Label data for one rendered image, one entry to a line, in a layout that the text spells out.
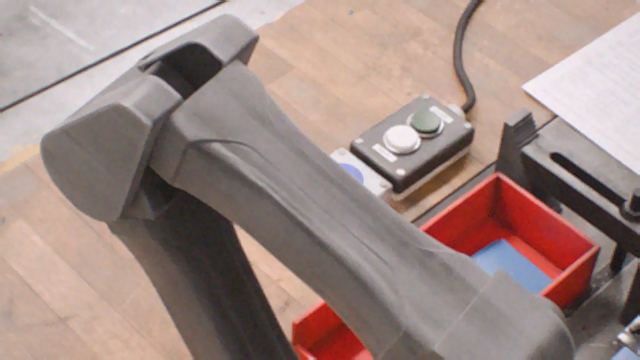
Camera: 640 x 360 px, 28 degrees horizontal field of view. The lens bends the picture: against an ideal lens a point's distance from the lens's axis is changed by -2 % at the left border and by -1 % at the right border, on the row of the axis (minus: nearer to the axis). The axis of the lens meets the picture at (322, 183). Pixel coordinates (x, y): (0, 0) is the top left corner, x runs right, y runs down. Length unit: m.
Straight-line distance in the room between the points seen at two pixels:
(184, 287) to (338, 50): 0.61
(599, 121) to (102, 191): 0.69
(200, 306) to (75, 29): 2.03
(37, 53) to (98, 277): 1.63
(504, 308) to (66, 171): 0.26
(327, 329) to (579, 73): 0.44
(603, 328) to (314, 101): 0.37
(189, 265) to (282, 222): 0.11
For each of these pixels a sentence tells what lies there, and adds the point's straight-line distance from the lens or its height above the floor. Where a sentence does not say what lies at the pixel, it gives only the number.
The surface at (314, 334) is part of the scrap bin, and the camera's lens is 1.06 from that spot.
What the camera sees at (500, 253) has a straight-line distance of 1.15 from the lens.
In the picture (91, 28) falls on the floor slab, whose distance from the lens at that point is 2.78.
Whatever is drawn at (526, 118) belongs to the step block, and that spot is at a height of 0.99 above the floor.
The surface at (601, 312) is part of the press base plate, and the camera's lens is 1.14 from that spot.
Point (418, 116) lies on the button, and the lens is 1.22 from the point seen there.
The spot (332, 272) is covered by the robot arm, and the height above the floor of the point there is 1.27.
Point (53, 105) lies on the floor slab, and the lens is 2.61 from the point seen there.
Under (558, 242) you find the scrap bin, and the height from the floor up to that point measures 0.93.
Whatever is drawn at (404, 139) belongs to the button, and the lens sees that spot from 1.20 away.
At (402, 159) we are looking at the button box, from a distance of 1.19.
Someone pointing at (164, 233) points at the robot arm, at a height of 1.22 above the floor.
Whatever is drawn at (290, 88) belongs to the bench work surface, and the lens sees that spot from 1.29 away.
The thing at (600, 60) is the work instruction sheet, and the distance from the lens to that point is 1.37.
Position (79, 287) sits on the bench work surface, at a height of 0.90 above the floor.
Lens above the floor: 1.78
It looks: 47 degrees down
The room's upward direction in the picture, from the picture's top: 3 degrees clockwise
